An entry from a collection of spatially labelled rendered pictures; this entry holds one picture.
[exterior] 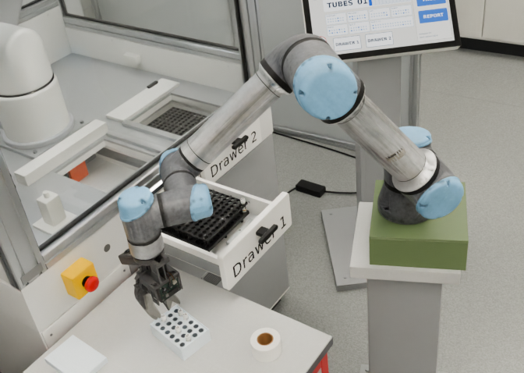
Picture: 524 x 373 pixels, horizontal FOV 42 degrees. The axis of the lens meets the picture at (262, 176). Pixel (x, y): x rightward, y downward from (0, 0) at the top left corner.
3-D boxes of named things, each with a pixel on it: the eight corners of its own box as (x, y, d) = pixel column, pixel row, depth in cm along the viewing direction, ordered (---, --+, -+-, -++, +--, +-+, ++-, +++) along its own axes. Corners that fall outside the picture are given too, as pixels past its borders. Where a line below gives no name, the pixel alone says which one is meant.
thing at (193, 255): (282, 222, 184) (281, 204, 180) (226, 280, 167) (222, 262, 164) (172, 182, 204) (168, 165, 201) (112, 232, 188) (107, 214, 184)
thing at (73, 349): (107, 361, 160) (106, 357, 159) (79, 387, 154) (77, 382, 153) (74, 339, 167) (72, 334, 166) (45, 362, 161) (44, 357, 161)
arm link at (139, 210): (157, 200, 138) (115, 209, 137) (167, 241, 145) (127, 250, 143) (153, 179, 145) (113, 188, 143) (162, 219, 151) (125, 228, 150)
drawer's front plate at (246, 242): (292, 224, 185) (288, 192, 178) (228, 291, 166) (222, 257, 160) (286, 222, 186) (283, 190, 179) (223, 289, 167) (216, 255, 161)
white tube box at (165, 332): (211, 339, 162) (209, 328, 160) (184, 360, 157) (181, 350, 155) (179, 314, 170) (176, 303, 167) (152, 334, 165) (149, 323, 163)
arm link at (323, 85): (448, 165, 167) (310, 24, 137) (479, 200, 155) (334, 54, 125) (412, 197, 170) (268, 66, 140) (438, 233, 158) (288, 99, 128)
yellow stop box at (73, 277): (102, 283, 170) (95, 262, 166) (81, 302, 166) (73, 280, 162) (88, 276, 173) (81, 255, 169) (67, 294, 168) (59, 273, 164)
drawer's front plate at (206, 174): (262, 140, 221) (258, 111, 215) (207, 188, 203) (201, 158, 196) (257, 139, 222) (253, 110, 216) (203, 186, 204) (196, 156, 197)
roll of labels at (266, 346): (246, 357, 156) (245, 346, 154) (259, 335, 161) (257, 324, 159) (274, 366, 154) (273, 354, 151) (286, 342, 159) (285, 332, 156)
